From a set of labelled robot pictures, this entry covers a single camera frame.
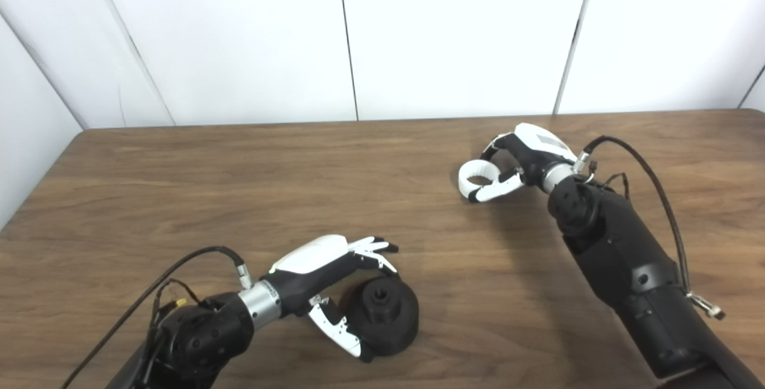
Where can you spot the black and white left hand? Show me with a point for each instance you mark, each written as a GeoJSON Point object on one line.
{"type": "Point", "coordinates": [311, 266]}

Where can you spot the black and white right hand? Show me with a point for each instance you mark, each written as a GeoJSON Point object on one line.
{"type": "Point", "coordinates": [535, 150]}

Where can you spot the round black part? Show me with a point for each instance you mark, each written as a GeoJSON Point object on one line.
{"type": "Point", "coordinates": [388, 323]}

